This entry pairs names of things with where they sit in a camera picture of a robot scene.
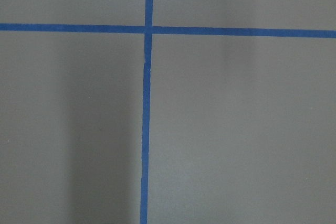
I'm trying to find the horizontal blue tape line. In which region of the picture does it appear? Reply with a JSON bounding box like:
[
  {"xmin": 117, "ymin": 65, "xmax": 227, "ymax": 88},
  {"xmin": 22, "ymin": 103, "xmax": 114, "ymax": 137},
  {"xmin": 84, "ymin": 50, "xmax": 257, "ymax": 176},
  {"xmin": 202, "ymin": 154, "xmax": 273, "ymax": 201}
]
[{"xmin": 1, "ymin": 23, "xmax": 335, "ymax": 38}]

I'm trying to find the vertical blue tape line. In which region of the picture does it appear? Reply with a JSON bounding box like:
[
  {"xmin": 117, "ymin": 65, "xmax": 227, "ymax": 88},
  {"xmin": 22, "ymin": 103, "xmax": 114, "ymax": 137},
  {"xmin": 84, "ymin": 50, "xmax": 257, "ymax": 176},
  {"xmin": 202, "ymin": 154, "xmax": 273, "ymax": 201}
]
[{"xmin": 140, "ymin": 0, "xmax": 153, "ymax": 224}]

